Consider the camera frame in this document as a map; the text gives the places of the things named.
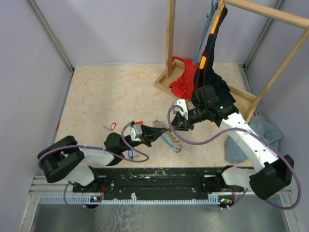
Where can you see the yellow hanger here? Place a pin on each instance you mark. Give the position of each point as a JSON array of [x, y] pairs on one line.
[[216, 21]]

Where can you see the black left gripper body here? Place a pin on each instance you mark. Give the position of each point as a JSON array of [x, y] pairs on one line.
[[133, 143]]

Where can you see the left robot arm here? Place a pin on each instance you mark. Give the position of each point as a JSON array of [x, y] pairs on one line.
[[71, 161]]

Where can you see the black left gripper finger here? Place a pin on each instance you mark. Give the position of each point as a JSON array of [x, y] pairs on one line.
[[153, 130], [148, 138]]

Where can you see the white cable duct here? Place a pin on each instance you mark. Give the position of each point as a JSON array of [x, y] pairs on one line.
[[92, 199]]

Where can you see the grey-blue hanger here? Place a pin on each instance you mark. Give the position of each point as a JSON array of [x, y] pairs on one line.
[[214, 7]]

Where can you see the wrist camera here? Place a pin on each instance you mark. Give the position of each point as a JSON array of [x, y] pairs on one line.
[[136, 132], [181, 108]]

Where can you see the red t-shirt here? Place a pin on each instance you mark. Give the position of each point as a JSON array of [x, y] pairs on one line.
[[183, 87]]

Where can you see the blue tag key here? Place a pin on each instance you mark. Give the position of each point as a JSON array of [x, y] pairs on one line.
[[132, 155]]

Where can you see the large keyring with blue grip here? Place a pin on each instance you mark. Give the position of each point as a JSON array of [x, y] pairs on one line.
[[169, 138]]

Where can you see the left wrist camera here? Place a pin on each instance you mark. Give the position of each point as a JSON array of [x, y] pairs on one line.
[[136, 132]]

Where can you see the navy jersey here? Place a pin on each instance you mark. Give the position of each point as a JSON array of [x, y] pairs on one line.
[[207, 75]]

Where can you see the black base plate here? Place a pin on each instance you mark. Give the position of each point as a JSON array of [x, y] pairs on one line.
[[149, 184]]

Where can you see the wooden clothes rack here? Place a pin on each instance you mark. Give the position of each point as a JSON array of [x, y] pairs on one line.
[[259, 39]]

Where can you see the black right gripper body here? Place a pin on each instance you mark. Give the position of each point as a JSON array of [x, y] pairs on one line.
[[197, 115]]

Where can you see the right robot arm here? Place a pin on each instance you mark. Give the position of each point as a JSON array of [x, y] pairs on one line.
[[271, 171]]

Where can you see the light blue t-shirt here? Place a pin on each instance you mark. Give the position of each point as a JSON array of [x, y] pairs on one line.
[[267, 131]]

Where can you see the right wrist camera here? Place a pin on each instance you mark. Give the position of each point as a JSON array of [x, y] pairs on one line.
[[181, 108]]

